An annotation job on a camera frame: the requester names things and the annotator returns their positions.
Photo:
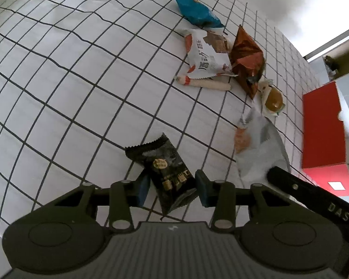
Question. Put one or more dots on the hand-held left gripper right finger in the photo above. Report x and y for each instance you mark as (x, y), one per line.
(203, 190)

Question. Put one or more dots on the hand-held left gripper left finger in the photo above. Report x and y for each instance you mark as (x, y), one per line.
(142, 191)

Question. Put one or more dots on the black snack packet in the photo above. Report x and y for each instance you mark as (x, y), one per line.
(168, 174)

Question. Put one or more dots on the silver snack packet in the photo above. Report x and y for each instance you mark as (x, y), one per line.
(261, 151)

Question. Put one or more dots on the red cardboard box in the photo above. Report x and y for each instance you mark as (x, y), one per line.
(322, 128)

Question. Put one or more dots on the sausage stick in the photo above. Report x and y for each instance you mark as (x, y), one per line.
(206, 83)

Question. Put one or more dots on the round pastry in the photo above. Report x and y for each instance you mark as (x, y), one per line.
(273, 98)

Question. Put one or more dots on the white snack packet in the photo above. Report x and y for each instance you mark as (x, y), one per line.
(205, 61)

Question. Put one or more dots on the brown snack packet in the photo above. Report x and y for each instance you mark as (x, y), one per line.
(245, 55)

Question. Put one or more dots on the blue snack packet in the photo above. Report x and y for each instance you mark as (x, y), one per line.
(196, 11)

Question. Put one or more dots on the white grid tablecloth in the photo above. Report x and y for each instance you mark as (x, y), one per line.
(75, 78)

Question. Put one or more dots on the white shelf unit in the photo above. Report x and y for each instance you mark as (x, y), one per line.
(337, 66)

